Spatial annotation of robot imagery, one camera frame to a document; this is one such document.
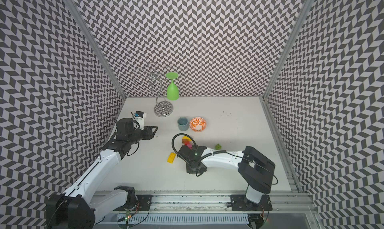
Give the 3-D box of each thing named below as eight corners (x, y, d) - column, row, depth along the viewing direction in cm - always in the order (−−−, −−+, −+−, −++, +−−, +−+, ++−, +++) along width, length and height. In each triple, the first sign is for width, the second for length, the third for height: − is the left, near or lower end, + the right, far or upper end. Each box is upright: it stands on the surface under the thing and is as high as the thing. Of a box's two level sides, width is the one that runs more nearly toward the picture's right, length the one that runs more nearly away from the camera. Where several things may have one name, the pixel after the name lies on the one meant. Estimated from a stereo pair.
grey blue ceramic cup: (178, 131, 101) (177, 126, 96) (179, 122, 106) (178, 116, 101) (188, 131, 101) (188, 126, 96) (189, 122, 106) (188, 116, 101)
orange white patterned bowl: (196, 135, 99) (196, 131, 96) (188, 125, 104) (188, 121, 100) (208, 127, 103) (208, 123, 99) (199, 118, 108) (199, 114, 104)
